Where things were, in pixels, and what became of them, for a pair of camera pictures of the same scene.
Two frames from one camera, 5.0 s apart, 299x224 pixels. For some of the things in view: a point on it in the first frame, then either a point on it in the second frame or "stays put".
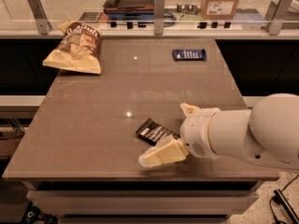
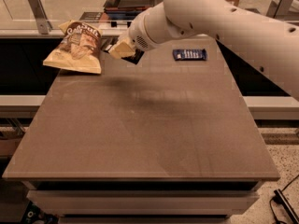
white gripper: (196, 131) -> (139, 34)
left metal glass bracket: (44, 26) stays put
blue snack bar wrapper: (189, 54) stays put
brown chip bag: (78, 49) stays put
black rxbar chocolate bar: (152, 132) -> (134, 58)
